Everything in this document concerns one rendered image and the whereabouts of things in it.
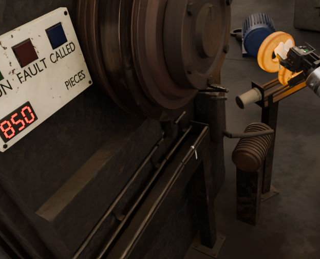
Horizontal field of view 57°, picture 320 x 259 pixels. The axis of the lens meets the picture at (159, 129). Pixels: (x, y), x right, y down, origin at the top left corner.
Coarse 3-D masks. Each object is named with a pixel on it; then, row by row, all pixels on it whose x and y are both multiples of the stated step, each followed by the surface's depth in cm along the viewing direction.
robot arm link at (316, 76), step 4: (316, 68) 99; (312, 72) 99; (316, 72) 99; (312, 76) 99; (316, 76) 98; (308, 80) 101; (312, 80) 100; (316, 80) 98; (308, 84) 102; (312, 84) 100; (316, 84) 98; (312, 88) 101
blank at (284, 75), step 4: (284, 68) 122; (280, 72) 124; (284, 72) 122; (288, 72) 123; (280, 76) 125; (284, 76) 123; (288, 76) 124; (292, 76) 128; (280, 80) 126; (284, 80) 125; (288, 80) 126; (284, 84) 126
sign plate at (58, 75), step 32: (32, 32) 55; (64, 32) 61; (0, 64) 52; (32, 64) 57; (64, 64) 63; (0, 96) 53; (32, 96) 58; (64, 96) 65; (0, 128) 54; (32, 128) 60
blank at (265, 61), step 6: (270, 36) 112; (276, 36) 111; (282, 36) 112; (288, 36) 113; (264, 42) 113; (270, 42) 111; (276, 42) 112; (264, 48) 112; (270, 48) 113; (258, 54) 115; (264, 54) 113; (270, 54) 114; (258, 60) 117; (264, 60) 115; (270, 60) 116; (276, 60) 119; (264, 66) 116; (270, 66) 118; (276, 66) 119; (282, 66) 120
